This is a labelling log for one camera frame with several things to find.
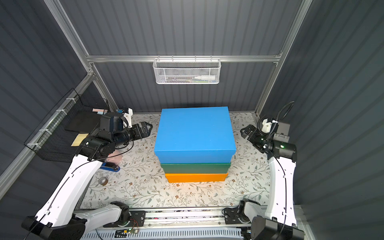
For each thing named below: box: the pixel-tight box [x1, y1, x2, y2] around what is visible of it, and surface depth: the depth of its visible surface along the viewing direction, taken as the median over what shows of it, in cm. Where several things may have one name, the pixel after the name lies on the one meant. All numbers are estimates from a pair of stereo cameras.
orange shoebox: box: [165, 173, 229, 183], surface depth 86 cm
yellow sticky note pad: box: [70, 133, 89, 147], surface depth 74 cm
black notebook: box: [64, 108, 102, 134], surface depth 79 cm
